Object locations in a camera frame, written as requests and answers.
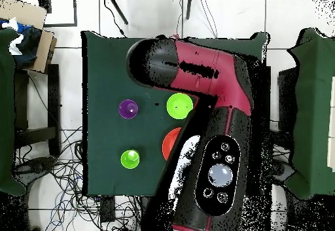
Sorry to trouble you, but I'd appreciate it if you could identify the dark green tablecloth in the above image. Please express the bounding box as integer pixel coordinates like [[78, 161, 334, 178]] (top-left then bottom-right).
[[80, 30, 269, 198]]

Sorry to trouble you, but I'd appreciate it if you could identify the black rectangular frame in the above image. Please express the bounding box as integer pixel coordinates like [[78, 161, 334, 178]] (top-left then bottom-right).
[[39, 0, 78, 27]]

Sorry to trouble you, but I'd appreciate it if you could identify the large orange-red bowl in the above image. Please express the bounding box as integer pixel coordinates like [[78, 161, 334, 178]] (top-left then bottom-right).
[[162, 127, 182, 162]]

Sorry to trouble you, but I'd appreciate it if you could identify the tangle of cables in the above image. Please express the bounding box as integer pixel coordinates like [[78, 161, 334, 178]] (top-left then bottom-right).
[[12, 126, 143, 231]]

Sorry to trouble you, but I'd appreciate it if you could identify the cardboard box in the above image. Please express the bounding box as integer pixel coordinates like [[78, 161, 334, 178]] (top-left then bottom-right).
[[0, 0, 58, 73]]

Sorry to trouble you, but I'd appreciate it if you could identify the black stool frame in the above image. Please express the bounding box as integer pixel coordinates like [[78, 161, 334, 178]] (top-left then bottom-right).
[[14, 63, 62, 157]]

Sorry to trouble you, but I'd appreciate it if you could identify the green cloth covered table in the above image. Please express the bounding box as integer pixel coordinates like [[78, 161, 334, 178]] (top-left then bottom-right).
[[283, 27, 335, 200], [0, 27, 27, 196]]

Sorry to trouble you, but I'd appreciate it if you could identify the black power adapter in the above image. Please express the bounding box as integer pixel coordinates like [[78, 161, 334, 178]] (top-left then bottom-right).
[[99, 195, 116, 223]]

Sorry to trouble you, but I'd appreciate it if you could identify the purple cup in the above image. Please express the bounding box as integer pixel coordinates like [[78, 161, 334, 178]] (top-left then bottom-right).
[[118, 99, 139, 120]]

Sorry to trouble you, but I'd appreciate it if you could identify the green cup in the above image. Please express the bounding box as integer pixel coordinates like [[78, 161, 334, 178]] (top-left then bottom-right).
[[120, 149, 141, 169]]

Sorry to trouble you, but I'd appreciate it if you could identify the small green bowl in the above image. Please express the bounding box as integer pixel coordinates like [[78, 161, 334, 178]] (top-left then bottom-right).
[[166, 92, 194, 120]]

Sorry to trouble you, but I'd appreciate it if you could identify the blue and white cloth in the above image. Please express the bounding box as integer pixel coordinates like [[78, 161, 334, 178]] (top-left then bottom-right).
[[0, 17, 43, 69]]

